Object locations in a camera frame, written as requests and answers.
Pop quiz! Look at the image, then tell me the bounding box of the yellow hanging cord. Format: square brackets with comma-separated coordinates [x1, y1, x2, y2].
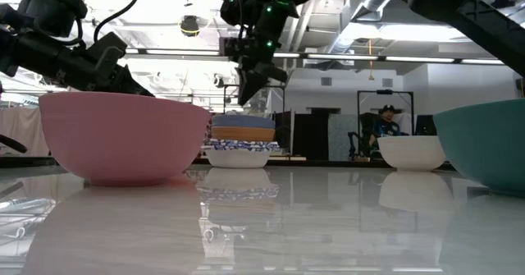
[367, 39, 377, 82]

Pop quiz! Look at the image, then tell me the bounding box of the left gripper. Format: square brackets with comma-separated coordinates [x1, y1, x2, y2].
[56, 49, 155, 98]

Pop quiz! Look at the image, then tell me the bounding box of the plain white bowl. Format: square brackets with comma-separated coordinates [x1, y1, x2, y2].
[377, 135, 447, 172]

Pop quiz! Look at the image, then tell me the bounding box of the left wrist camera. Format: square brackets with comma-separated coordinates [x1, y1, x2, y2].
[86, 31, 129, 77]

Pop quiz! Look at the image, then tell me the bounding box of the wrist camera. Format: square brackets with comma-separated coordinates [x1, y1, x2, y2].
[219, 36, 247, 59]
[86, 31, 129, 77]

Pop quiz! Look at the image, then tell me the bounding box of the blue patterned white bowl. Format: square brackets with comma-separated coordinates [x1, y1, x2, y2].
[203, 144, 281, 151]
[203, 141, 282, 148]
[204, 139, 282, 145]
[203, 147, 272, 170]

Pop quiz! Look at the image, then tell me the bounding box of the black cabinet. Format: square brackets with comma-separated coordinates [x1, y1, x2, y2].
[293, 108, 342, 162]

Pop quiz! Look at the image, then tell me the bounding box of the black background rig frame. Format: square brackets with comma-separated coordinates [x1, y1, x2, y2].
[356, 89, 415, 161]
[222, 84, 287, 161]

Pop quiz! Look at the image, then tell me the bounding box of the pink bowl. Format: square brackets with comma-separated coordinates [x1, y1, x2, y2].
[39, 92, 212, 187]

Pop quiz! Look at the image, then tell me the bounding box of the orange bowl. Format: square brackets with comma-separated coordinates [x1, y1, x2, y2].
[211, 126, 276, 143]

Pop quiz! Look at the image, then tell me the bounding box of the black ceiling cord reel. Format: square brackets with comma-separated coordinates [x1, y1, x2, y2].
[178, 14, 202, 38]

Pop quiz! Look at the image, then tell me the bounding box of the black monitor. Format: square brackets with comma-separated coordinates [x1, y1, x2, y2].
[414, 114, 438, 136]

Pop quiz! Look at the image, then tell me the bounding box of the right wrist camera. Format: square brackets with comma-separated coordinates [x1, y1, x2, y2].
[219, 36, 247, 59]

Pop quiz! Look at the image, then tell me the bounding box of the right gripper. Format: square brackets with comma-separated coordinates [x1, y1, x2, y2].
[220, 0, 300, 107]

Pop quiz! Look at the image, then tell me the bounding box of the person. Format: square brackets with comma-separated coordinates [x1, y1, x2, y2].
[367, 104, 406, 149]

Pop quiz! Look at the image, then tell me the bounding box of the silver ventilation duct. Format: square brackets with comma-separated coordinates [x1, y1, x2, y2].
[327, 0, 411, 57]

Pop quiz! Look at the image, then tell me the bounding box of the green bowl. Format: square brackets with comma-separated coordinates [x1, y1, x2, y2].
[433, 98, 525, 198]

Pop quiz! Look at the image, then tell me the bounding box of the long white light bar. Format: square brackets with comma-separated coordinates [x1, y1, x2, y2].
[122, 47, 508, 67]

